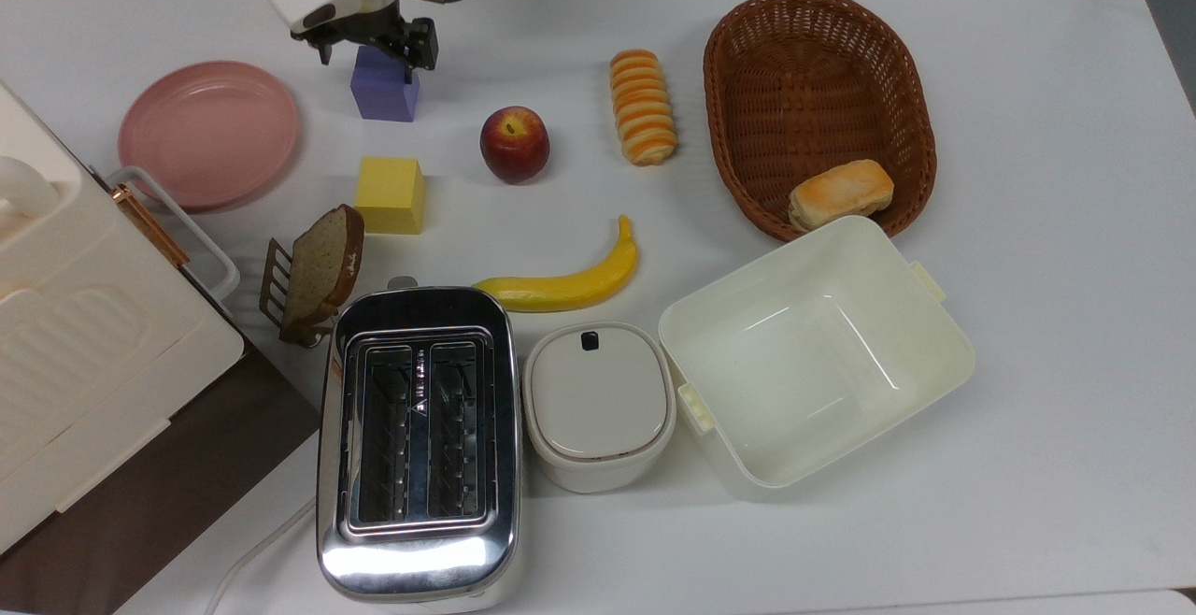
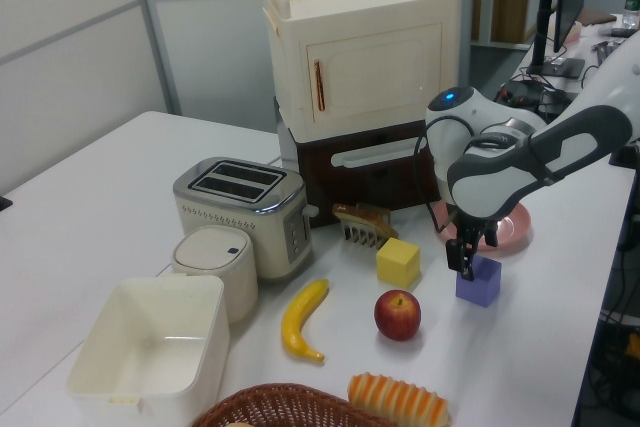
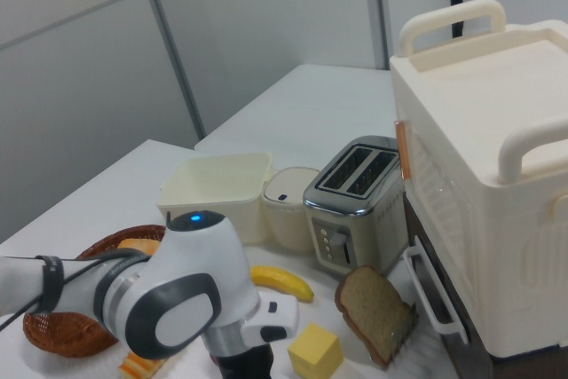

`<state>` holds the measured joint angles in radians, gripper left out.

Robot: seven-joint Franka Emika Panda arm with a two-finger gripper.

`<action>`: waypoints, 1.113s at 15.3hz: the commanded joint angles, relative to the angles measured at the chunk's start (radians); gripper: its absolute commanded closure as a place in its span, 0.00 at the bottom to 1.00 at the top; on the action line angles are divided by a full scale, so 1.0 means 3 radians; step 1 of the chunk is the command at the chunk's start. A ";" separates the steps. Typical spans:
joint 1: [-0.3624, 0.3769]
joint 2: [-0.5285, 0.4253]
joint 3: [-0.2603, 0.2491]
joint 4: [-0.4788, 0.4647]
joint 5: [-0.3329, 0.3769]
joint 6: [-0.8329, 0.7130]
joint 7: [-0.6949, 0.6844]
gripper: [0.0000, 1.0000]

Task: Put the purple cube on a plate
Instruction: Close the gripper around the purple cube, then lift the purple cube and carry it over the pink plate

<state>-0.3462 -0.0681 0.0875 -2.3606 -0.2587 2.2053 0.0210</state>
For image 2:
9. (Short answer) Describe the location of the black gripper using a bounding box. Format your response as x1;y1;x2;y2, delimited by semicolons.
445;211;501;283

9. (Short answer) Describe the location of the purple cube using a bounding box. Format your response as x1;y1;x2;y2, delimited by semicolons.
455;254;503;309

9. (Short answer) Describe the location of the pink plate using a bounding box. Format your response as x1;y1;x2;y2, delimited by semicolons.
432;199;533;252

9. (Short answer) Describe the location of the yellow cube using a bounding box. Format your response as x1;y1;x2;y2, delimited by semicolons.
375;237;422;289

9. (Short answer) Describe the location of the red apple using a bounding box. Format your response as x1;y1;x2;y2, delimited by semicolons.
373;289;422;342

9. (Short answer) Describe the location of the brown bread slice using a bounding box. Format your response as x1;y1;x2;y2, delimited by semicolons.
333;202;400;241

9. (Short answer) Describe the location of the small toast rack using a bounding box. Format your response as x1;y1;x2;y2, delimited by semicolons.
339;219;384;249

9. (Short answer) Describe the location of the dark brown drawer box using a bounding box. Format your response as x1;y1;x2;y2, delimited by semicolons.
294;114;446;229

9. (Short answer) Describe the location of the orange striped bread roll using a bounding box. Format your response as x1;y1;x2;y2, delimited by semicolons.
347;371;454;427

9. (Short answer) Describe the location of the yellow banana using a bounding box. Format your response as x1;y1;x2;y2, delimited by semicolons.
280;278;331;363

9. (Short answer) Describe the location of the black monitor stand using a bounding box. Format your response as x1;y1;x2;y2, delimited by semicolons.
526;0;586;79

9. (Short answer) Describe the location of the pink box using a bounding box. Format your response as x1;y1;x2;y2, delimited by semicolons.
548;20;584;44

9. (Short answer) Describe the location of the cream and chrome toaster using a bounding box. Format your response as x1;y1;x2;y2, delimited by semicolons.
172;156;320;284

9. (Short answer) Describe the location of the brown wicker basket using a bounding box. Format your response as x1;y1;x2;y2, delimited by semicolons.
191;383;396;427

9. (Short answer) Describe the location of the small cream lidded bin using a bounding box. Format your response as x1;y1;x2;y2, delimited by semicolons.
171;225;260;326

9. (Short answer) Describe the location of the white square plastic container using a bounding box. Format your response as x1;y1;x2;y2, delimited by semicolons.
66;275;231;427

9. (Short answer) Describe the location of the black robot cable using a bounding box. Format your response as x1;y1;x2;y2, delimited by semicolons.
413;115;479;237

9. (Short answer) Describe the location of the black electronics with cables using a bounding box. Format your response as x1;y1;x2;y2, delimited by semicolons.
492;74;581;123

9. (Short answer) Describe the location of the black desk clamp mount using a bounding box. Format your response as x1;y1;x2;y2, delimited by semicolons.
607;145;640;169

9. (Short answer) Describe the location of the cream plastic cabinet with handles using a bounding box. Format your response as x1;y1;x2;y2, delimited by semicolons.
262;0;461;134

